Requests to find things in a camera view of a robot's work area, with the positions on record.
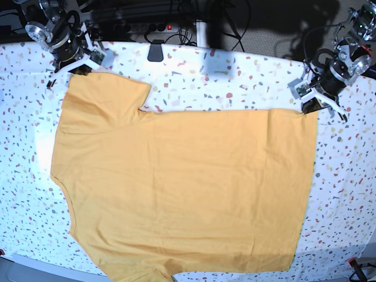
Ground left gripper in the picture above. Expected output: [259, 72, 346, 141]
[301, 58, 351, 122]

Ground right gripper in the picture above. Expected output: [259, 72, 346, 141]
[46, 31, 92, 89]

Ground yellow orange T-shirt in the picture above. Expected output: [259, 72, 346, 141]
[51, 73, 317, 281]

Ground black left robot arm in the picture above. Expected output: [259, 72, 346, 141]
[294, 1, 375, 122]

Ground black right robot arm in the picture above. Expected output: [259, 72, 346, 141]
[15, 1, 92, 75]

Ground black table clamp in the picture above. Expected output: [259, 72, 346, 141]
[147, 39, 164, 62]

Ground red black clamp right corner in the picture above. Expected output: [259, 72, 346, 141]
[348, 258, 368, 282]

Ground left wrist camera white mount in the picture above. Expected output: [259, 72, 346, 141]
[287, 78, 311, 99]

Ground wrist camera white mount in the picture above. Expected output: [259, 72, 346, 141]
[287, 78, 311, 99]
[89, 48, 115, 68]

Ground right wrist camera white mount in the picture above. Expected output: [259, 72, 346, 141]
[89, 48, 115, 68]

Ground white power strip red switch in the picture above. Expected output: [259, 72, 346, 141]
[125, 23, 179, 33]

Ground silver aluminium frame post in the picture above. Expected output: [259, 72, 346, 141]
[196, 21, 209, 48]

